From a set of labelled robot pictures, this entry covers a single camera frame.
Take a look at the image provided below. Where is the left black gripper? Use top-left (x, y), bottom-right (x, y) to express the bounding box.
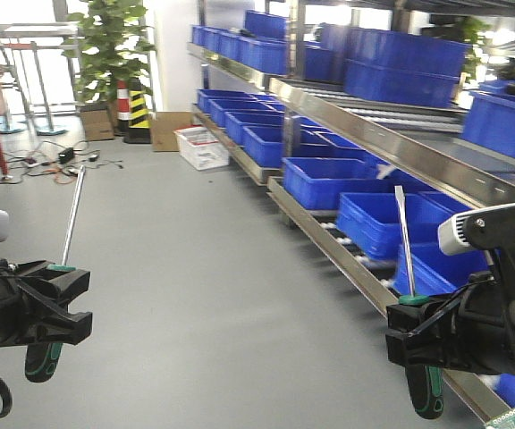
top-left (0, 259), bottom-right (93, 348)

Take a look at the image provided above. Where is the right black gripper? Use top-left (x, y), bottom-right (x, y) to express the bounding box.
top-left (385, 285), bottom-right (515, 375)

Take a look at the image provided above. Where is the green-handled screwdriver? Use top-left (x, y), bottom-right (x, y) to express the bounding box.
top-left (394, 185), bottom-right (444, 420)
top-left (24, 165), bottom-right (86, 383)

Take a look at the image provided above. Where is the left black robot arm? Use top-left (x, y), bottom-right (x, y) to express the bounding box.
top-left (0, 259), bottom-right (93, 418)

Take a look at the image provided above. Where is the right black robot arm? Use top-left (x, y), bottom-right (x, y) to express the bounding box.
top-left (385, 250), bottom-right (515, 420)

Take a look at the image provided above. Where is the striped traffic cone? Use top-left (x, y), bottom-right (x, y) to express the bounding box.
top-left (117, 78), bottom-right (151, 144)

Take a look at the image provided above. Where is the white patterned basket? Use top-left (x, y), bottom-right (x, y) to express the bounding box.
top-left (174, 126), bottom-right (230, 171)

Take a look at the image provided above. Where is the metal storage shelf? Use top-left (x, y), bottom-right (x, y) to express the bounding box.
top-left (188, 1), bottom-right (515, 422)

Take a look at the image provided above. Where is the green potted plant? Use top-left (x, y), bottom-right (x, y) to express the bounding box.
top-left (63, 1), bottom-right (156, 104)

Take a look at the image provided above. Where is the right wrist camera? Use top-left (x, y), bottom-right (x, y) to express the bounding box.
top-left (437, 203), bottom-right (515, 256)

